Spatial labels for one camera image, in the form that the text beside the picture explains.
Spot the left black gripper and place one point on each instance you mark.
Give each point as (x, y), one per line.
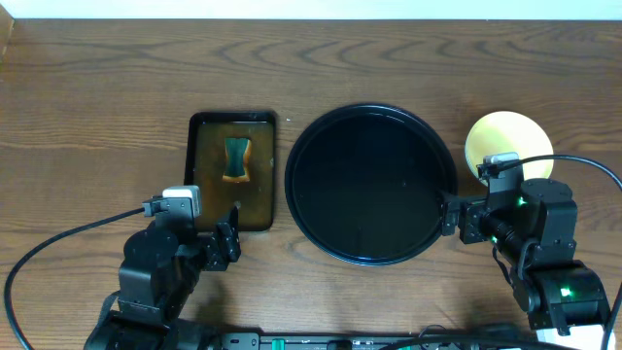
(217, 249)

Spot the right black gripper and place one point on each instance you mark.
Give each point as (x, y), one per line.
(474, 209)

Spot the yellow plate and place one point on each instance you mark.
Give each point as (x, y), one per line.
(505, 132)

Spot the orange green sponge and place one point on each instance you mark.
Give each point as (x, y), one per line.
(237, 155)

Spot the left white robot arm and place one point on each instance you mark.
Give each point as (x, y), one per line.
(161, 267)

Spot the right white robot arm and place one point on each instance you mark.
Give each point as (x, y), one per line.
(531, 225)

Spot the round black tray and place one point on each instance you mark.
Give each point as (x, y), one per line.
(365, 184)

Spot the rectangular black water tray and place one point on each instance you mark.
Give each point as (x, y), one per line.
(205, 166)

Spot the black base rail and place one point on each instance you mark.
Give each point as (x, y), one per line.
(432, 337)

